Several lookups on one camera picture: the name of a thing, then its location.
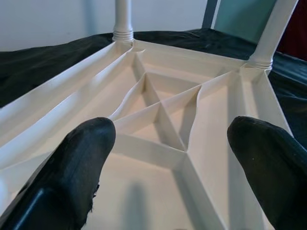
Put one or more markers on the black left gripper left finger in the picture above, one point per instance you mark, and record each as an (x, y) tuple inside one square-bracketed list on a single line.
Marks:
[(62, 177)]

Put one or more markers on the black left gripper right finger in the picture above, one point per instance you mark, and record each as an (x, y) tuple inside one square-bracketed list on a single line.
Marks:
[(273, 172)]

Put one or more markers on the white plastic table top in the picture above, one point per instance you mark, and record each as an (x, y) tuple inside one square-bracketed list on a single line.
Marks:
[(144, 191)]

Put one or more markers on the white plastic table leg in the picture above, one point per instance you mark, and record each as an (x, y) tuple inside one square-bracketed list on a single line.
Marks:
[(122, 19), (273, 31)]

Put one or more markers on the black plastic sheet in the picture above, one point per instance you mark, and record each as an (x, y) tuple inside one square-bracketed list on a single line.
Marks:
[(36, 64)]

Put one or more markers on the dark red cloth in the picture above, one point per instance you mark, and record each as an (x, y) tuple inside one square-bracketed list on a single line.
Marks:
[(293, 26)]

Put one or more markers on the white board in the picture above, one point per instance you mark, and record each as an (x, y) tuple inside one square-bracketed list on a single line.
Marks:
[(60, 19)]

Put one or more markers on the dark grey pillar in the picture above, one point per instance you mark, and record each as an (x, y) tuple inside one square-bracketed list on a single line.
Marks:
[(211, 12)]

